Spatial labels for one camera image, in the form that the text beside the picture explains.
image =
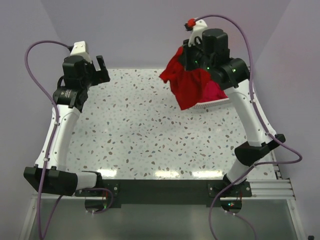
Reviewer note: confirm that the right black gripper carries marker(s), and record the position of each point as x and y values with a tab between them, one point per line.
188	50

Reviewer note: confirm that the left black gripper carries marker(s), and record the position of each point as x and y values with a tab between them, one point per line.
100	76

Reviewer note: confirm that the red t shirt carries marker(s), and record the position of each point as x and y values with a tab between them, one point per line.
187	86

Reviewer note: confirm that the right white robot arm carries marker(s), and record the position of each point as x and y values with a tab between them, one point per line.
234	81

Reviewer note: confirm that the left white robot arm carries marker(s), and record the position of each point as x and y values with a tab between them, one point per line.
49	174

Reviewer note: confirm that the magenta t shirt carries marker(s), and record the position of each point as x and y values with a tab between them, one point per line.
212	92

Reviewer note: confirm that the white laundry basket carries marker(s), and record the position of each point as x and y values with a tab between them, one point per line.
209	104

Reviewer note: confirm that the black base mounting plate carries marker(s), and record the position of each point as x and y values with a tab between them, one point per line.
151	192

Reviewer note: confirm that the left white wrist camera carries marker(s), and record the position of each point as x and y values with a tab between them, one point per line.
80	48

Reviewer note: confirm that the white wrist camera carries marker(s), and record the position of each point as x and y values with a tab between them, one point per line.
196	27
80	48

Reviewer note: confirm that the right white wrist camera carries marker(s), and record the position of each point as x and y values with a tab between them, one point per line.
196	27

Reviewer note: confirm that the aluminium frame rail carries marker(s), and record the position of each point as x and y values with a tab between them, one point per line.
267	183

